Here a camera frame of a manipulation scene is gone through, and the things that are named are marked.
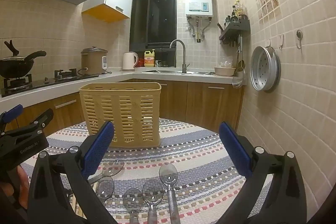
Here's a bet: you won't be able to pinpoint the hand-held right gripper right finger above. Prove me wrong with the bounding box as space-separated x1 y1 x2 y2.
202 122 307 224

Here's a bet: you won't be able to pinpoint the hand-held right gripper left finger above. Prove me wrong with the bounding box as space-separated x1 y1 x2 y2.
27 121 118 224

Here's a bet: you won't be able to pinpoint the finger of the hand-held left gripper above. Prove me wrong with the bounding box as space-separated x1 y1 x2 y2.
28 109 54 135
0 105 24 133

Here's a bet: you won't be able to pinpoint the person's left hand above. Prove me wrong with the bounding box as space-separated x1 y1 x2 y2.
0 164 30 214

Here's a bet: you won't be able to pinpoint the clear plastic spoon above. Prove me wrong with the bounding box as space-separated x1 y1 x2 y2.
95 175 115 205
123 188 144 224
88 159 125 185

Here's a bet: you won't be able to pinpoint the grey kitchen countertop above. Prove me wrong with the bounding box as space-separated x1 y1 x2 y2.
0 68 244 110

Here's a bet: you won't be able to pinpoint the black gas stove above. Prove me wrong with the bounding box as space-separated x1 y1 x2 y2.
0 68 100 98

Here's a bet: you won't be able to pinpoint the black wok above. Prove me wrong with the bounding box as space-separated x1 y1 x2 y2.
0 50 47 79

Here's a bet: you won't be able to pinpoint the wooden base cabinets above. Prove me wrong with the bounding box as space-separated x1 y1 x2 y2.
0 79 244 135

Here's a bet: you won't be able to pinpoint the metal spoon centre right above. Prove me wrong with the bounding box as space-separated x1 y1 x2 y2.
142 181 164 224

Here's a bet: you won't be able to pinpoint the metal spoon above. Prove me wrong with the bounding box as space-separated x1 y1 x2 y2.
159 162 180 224
142 181 164 224

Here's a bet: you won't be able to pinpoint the metal spoon far right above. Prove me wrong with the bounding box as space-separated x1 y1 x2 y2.
159 162 180 224

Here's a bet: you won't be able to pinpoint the brown rice cooker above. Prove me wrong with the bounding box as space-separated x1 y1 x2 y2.
80 47 109 75

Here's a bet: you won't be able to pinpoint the cream bowl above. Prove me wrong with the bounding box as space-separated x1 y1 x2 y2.
214 67 236 76

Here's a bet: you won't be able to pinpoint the round metal steamer tray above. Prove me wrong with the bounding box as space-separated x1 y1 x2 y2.
250 46 281 93

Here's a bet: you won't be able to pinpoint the hanging ladle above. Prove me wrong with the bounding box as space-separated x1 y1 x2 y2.
235 35 246 72

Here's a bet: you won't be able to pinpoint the clear plastic bag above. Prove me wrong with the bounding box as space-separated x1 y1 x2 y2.
220 56 234 68

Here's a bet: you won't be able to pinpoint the white electric kettle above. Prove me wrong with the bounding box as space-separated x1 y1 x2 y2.
122 52 139 71

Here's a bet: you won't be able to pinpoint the steel sink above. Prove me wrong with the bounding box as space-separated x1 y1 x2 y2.
142 70 216 76

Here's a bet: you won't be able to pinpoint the yellow detergent bottle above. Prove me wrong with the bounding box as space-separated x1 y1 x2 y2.
144 49 156 67

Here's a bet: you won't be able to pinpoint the steel kitchen faucet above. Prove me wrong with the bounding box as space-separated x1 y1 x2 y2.
170 39 190 73

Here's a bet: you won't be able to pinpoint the water heater pipes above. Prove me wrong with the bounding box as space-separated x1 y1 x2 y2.
187 17 212 43

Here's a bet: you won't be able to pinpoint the row of seasoning bottles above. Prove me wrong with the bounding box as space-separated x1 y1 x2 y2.
224 0 248 25

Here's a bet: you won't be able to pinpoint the dark framed window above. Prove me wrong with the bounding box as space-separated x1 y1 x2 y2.
129 0 177 67

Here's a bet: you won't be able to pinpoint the decorative picture tiles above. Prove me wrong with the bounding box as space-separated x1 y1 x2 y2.
256 0 281 24

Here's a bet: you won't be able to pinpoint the black power cable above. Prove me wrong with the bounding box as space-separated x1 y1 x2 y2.
77 68 112 77

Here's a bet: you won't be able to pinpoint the wok lid with forked handle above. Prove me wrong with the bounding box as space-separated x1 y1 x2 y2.
0 40 27 62

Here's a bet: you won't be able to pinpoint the hanging wire strainer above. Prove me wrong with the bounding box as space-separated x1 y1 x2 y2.
232 69 246 89

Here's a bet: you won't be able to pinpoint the dark wall spice rack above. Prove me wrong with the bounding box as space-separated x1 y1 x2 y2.
219 20 250 46

